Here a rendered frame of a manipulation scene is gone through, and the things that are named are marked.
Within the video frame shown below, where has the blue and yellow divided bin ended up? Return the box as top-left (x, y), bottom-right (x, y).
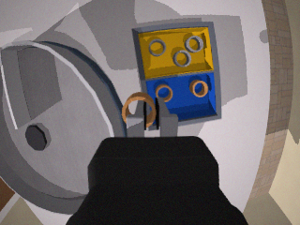
top-left (131, 22), bottom-right (221, 127)

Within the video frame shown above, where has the bronze bushing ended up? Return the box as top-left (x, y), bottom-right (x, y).
top-left (189, 80), bottom-right (208, 98)
top-left (156, 84), bottom-right (173, 102)
top-left (122, 92), bottom-right (156, 128)

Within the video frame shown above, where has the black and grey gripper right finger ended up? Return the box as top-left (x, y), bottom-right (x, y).
top-left (155, 97), bottom-right (178, 137)

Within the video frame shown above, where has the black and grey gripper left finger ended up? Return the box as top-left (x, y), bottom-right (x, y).
top-left (127, 100), bottom-right (146, 137)

